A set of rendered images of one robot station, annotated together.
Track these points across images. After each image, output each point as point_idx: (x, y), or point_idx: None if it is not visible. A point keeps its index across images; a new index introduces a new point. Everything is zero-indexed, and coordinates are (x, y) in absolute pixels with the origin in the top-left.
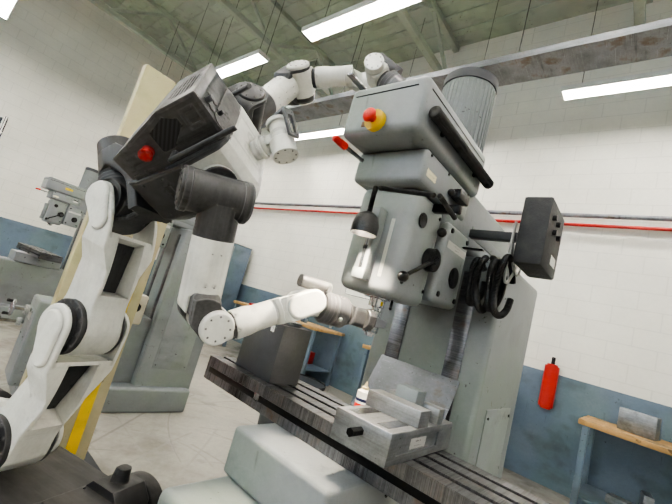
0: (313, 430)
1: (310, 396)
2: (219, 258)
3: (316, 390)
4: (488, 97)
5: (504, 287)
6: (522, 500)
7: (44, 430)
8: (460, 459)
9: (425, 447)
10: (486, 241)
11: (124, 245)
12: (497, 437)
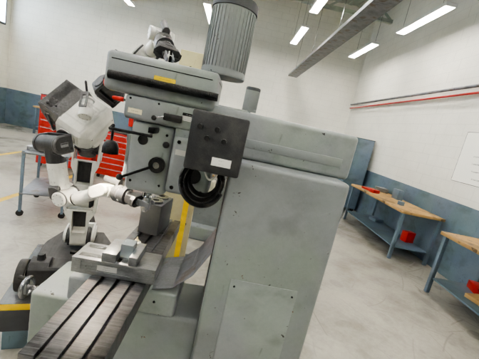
0: None
1: (148, 241)
2: (52, 170)
3: (164, 241)
4: (226, 16)
5: (218, 183)
6: (105, 313)
7: (78, 233)
8: (140, 290)
9: (118, 275)
10: (254, 142)
11: (87, 162)
12: (267, 308)
